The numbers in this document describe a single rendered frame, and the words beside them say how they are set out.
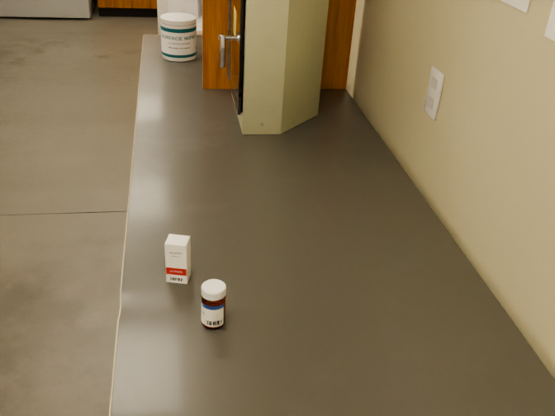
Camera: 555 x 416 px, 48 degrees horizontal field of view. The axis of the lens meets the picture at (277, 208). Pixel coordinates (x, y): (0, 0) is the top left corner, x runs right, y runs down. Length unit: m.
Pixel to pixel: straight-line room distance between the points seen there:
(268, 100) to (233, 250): 0.59
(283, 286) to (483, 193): 0.46
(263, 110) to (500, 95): 0.71
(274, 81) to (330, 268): 0.66
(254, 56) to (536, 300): 0.94
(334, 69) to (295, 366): 1.32
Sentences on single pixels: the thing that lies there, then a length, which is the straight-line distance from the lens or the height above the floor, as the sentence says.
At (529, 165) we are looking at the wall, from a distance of 1.19.
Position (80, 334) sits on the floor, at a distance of 2.52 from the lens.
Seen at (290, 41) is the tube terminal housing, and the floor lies 1.20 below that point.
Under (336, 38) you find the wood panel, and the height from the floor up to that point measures 1.11.
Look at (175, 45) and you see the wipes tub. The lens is 2.34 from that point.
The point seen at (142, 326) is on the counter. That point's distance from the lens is 1.09.
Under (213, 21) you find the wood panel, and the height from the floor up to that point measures 1.16.
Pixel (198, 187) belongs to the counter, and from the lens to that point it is 1.48.
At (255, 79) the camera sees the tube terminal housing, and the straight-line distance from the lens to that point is 1.70.
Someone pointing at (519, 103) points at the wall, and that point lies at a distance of 1.23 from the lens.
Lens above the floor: 1.66
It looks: 31 degrees down
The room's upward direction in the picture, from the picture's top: 4 degrees clockwise
